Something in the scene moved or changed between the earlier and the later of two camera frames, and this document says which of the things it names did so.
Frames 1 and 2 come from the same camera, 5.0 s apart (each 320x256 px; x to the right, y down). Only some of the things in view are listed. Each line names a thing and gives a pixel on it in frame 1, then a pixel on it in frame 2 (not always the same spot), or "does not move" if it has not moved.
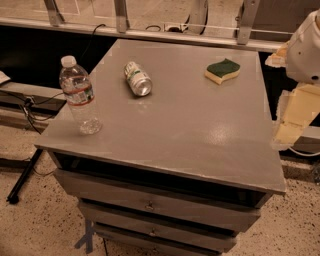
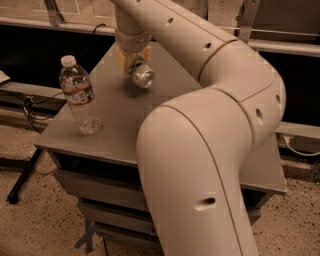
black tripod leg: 13,197 does not move
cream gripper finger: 279,58 to 146,54
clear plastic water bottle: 79,93 does not move
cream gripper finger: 296,107 to 123,60
